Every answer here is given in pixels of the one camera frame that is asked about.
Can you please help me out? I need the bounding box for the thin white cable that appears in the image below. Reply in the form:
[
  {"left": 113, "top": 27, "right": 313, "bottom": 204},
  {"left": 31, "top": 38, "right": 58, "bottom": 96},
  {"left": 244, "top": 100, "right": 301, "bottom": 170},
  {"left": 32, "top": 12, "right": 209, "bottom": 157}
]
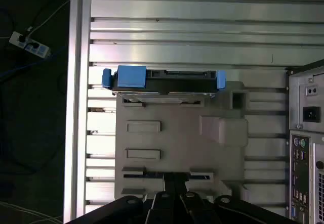
[{"left": 27, "top": 0, "right": 70, "bottom": 32}]

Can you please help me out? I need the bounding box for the blue cable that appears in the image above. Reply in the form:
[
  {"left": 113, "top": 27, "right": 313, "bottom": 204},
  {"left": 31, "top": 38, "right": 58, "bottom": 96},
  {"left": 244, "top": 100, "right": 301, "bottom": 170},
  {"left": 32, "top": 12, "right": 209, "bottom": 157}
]
[{"left": 0, "top": 53, "right": 55, "bottom": 81}]

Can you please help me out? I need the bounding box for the white power strip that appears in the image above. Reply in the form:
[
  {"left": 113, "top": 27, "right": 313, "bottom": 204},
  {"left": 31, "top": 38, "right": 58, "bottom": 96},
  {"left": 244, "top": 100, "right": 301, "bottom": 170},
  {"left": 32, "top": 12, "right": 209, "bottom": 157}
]
[{"left": 8, "top": 30, "right": 52, "bottom": 58}]

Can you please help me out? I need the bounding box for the silver PC case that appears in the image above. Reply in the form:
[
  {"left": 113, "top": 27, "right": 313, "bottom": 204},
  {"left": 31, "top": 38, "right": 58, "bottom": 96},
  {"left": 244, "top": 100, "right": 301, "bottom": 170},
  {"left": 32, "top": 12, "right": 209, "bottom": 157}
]
[{"left": 285, "top": 59, "right": 324, "bottom": 224}]

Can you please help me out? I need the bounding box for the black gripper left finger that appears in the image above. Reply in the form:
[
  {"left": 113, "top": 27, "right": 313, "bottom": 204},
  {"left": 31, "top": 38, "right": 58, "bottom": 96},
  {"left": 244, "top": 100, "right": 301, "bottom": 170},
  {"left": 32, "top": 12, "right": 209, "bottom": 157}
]
[{"left": 65, "top": 172, "right": 177, "bottom": 224}]

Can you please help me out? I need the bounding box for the white floor cable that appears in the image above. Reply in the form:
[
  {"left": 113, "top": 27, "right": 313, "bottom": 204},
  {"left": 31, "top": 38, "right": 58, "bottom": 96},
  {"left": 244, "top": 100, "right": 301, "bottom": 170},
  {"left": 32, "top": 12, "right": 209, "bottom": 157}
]
[{"left": 0, "top": 200, "right": 64, "bottom": 224}]

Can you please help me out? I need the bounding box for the hard disk in blue carrier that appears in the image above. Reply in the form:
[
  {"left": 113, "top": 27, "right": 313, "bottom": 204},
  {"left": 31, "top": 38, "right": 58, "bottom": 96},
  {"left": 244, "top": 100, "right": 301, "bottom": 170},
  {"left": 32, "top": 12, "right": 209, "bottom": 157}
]
[{"left": 102, "top": 65, "right": 227, "bottom": 99}]

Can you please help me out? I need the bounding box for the black power inlet socket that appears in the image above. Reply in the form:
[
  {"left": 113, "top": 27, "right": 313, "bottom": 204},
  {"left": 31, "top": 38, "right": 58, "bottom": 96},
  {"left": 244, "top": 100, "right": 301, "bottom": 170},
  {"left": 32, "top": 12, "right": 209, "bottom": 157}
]
[{"left": 302, "top": 106, "right": 320, "bottom": 122}]

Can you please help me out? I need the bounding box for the grey plastic parts rack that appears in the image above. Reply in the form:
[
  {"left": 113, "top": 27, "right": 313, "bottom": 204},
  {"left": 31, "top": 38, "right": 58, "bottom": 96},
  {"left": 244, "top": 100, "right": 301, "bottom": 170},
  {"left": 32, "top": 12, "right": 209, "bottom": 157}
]
[{"left": 114, "top": 81, "right": 251, "bottom": 205}]

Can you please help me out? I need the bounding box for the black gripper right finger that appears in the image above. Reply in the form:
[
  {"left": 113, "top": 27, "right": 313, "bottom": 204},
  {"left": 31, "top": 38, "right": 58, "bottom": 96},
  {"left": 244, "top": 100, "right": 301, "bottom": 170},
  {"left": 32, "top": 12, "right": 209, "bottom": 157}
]
[{"left": 175, "top": 172, "right": 297, "bottom": 224}]

